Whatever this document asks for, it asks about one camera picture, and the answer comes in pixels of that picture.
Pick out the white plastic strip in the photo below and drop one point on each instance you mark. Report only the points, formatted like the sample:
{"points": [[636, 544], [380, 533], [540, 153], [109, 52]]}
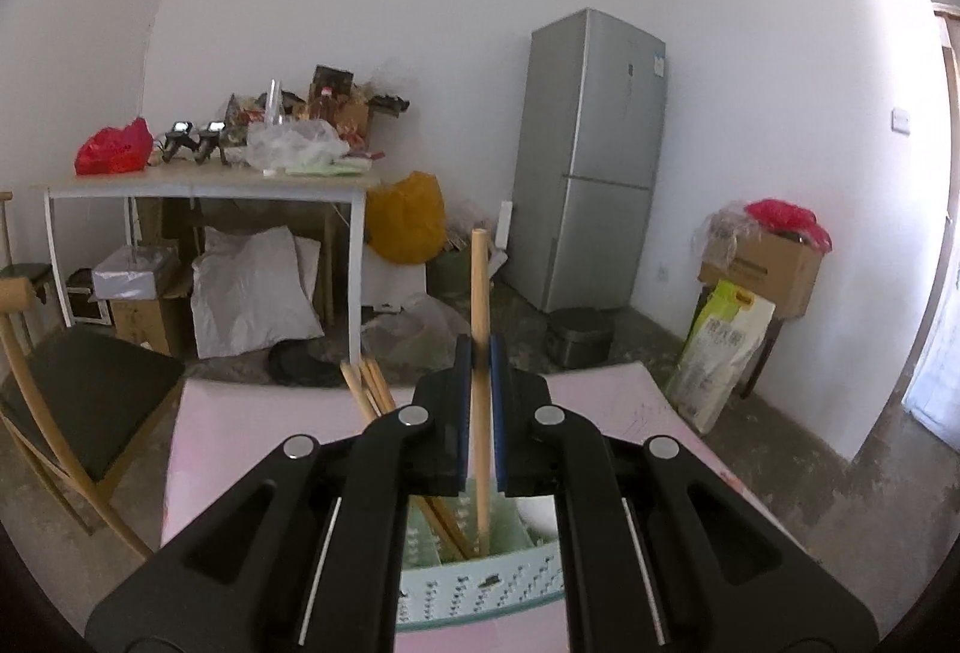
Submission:
{"points": [[505, 224]]}

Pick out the yellow plastic bag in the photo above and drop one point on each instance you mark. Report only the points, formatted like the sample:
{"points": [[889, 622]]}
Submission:
{"points": [[405, 218]]}

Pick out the clear plastic bottle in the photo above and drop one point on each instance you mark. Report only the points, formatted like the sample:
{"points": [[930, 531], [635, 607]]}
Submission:
{"points": [[273, 101]]}

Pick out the green bin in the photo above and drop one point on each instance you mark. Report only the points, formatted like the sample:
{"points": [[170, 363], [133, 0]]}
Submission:
{"points": [[450, 274]]}

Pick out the clear plastic bag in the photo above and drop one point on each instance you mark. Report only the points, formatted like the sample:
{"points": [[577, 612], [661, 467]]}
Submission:
{"points": [[412, 334]]}

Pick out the single wooden chopstick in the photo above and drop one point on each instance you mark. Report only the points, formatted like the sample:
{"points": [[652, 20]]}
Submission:
{"points": [[480, 293]]}

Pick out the red plastic bag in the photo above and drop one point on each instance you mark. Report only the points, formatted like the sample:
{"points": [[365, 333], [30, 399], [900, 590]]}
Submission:
{"points": [[112, 146], [787, 222]]}

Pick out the silver refrigerator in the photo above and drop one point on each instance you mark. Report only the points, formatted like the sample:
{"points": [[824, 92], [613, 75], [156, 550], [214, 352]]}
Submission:
{"points": [[592, 158]]}

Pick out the yellow and white rice bag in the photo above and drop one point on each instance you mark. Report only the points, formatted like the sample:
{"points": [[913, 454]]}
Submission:
{"points": [[720, 353]]}

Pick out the black round pan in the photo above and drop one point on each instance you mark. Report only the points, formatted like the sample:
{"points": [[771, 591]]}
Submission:
{"points": [[304, 364]]}

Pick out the white woven sack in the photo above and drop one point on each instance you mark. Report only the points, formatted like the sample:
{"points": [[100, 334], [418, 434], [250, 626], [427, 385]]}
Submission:
{"points": [[251, 293]]}

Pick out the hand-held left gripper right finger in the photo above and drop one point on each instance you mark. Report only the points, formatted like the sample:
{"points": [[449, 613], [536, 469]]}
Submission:
{"points": [[499, 428]]}

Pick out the black equipment case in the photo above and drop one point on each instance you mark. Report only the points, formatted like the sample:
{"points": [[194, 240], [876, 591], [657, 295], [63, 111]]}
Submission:
{"points": [[86, 297]]}

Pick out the plastic-wrapped white box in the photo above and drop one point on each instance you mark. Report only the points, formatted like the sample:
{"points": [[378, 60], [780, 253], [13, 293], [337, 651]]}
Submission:
{"points": [[135, 270]]}

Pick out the mint green utensil holder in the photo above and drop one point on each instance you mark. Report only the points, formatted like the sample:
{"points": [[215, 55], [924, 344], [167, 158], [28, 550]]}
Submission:
{"points": [[480, 585]]}

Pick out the dark gift box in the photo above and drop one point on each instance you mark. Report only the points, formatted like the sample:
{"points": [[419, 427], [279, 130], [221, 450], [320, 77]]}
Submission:
{"points": [[331, 79]]}

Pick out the brown cardboard carton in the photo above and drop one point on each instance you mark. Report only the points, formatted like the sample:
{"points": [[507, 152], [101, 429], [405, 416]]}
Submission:
{"points": [[146, 323]]}

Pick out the large cardboard box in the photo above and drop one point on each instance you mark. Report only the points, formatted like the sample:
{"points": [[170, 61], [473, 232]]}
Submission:
{"points": [[772, 270]]}

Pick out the white wall switch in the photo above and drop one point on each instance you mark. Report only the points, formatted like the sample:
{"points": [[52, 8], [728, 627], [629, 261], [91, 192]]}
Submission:
{"points": [[901, 120]]}

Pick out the pile of wooden chopsticks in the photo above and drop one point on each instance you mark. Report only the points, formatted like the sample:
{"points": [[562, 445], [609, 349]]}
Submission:
{"points": [[371, 387]]}

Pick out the small black table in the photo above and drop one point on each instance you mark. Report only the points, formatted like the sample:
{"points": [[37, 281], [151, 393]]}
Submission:
{"points": [[759, 360]]}

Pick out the white plastic bag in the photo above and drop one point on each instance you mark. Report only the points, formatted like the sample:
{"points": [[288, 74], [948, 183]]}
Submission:
{"points": [[292, 146]]}

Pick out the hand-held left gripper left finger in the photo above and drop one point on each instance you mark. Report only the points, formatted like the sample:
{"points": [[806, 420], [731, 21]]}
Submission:
{"points": [[465, 428]]}

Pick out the white-framed wooden desk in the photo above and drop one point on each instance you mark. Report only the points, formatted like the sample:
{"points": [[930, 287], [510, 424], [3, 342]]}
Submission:
{"points": [[225, 179]]}

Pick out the white board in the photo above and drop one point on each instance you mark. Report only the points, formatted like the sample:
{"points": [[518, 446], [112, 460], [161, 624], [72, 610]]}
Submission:
{"points": [[390, 282]]}

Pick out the black hand-held device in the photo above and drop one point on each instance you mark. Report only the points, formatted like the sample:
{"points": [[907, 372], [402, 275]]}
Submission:
{"points": [[214, 141], [178, 141]]}

